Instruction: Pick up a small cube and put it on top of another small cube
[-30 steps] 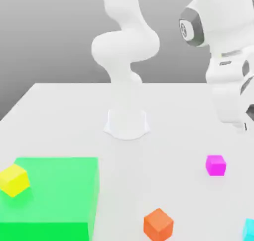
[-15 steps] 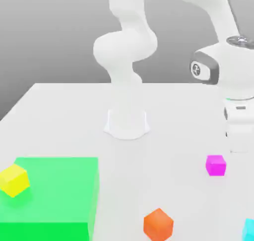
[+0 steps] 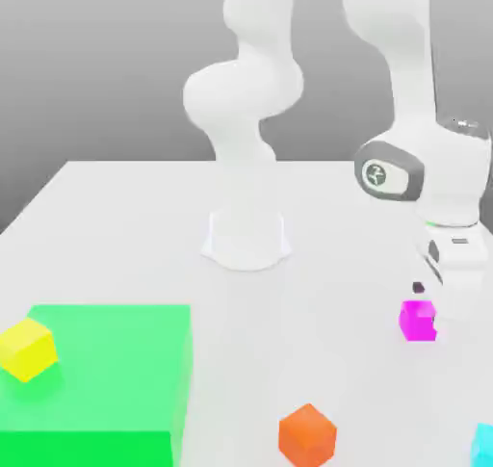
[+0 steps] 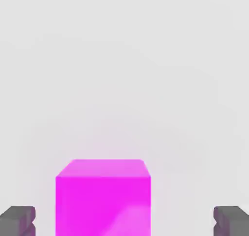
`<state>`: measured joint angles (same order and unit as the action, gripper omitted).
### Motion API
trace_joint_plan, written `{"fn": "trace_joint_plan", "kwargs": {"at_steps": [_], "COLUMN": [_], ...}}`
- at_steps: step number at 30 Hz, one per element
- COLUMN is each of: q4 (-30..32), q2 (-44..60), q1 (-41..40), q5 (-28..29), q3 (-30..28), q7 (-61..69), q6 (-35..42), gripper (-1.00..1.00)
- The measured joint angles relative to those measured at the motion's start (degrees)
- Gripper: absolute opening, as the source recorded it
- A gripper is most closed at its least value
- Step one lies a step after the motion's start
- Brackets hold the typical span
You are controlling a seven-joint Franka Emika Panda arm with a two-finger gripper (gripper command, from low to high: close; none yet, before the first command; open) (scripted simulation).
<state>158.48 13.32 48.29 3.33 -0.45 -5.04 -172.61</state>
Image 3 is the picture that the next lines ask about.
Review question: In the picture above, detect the small orange cube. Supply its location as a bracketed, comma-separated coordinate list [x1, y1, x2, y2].
[277, 402, 339, 467]

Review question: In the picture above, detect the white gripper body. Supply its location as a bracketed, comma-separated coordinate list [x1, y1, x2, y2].
[419, 253, 487, 314]

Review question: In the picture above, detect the small yellow cube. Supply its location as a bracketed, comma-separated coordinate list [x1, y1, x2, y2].
[0, 317, 60, 384]

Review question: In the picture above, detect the large green box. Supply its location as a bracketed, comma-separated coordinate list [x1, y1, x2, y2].
[0, 303, 193, 467]

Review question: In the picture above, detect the small cyan cube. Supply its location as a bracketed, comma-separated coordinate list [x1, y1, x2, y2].
[469, 422, 493, 467]

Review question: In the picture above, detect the small magenta cube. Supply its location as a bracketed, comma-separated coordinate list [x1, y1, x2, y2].
[398, 299, 439, 344]

